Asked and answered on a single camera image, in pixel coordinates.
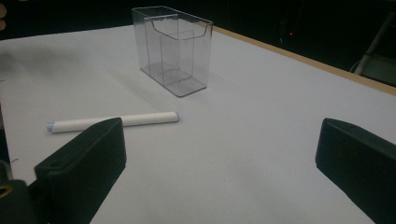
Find clear plastic organizer box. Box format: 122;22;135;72
131;5;214;98

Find white marker pen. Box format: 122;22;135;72
46;111;179;134

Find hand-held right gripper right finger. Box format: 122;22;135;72
315;118;396;224

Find metal stand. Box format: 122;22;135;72
353;11;396;77

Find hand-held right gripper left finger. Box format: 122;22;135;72
34;117;127;224

